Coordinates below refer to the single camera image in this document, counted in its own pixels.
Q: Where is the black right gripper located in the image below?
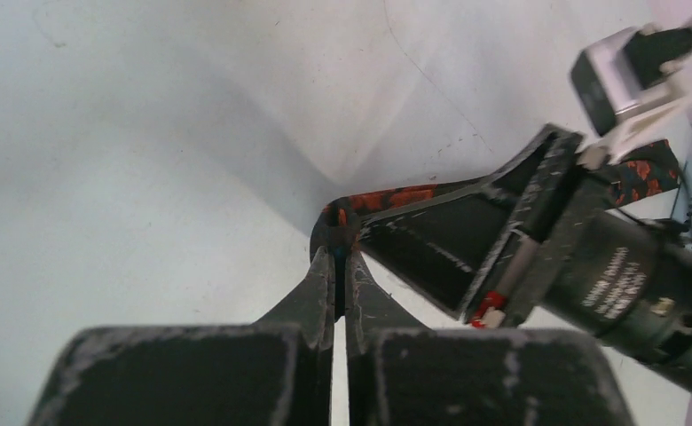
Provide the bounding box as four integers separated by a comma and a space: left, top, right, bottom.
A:
468, 140, 692, 393

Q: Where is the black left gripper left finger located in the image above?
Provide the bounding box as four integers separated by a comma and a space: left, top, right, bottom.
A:
28, 248, 334, 425

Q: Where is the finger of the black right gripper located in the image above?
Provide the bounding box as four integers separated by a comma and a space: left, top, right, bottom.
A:
358, 124, 581, 320

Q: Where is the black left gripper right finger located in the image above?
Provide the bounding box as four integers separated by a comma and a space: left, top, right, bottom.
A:
344, 252, 633, 425

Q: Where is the black orange-flower tie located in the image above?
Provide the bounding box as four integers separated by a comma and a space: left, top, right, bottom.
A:
309, 138, 681, 321

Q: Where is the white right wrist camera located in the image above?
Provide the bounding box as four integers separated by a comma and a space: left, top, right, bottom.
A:
570, 17, 692, 170

